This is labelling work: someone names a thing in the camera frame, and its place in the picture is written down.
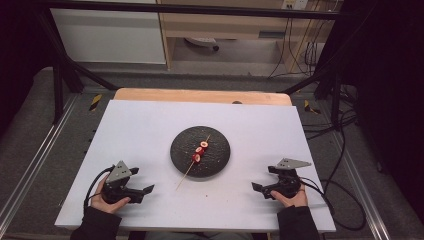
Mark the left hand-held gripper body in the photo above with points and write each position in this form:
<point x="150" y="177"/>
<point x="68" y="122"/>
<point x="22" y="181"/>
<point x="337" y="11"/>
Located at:
<point x="115" y="191"/>

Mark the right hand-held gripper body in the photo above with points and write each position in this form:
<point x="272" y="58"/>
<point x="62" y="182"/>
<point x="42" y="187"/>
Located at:
<point x="287" y="181"/>

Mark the thin wooden skewer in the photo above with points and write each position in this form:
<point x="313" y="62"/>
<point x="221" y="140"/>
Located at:
<point x="186" y="173"/>

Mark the black round plate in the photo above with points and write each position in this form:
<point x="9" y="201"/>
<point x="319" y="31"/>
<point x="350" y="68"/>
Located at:
<point x="216" y="160"/>

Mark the red hawthorn piece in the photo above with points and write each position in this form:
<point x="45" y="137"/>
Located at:
<point x="196" y="158"/>
<point x="204" y="144"/>
<point x="199" y="150"/>

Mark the person's left hand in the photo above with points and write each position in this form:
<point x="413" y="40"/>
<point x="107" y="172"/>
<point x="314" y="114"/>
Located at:
<point x="106" y="207"/>

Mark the person's right hand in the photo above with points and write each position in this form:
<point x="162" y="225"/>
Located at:
<point x="295" y="202"/>

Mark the yellow black tape strip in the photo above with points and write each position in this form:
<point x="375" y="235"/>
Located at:
<point x="311" y="107"/>
<point x="95" y="102"/>

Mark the wooden table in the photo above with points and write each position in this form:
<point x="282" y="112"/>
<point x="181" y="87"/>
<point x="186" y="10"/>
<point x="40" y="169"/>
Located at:
<point x="200" y="96"/>

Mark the white cabinet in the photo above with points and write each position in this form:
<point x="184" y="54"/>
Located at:
<point x="110" y="36"/>

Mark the white chair base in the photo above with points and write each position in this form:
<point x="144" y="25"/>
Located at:
<point x="203" y="41"/>

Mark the light wooden desk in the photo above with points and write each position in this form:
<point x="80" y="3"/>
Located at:
<point x="226" y="26"/>

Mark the white power socket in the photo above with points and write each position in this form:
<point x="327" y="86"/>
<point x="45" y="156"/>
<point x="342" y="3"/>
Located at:
<point x="295" y="4"/>

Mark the aluminium floor rail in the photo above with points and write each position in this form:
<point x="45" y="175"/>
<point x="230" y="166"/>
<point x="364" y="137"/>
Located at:
<point x="33" y="156"/>
<point x="360" y="180"/>

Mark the black metal frame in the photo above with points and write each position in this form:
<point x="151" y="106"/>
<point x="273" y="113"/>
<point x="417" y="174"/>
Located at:
<point x="60" y="66"/>

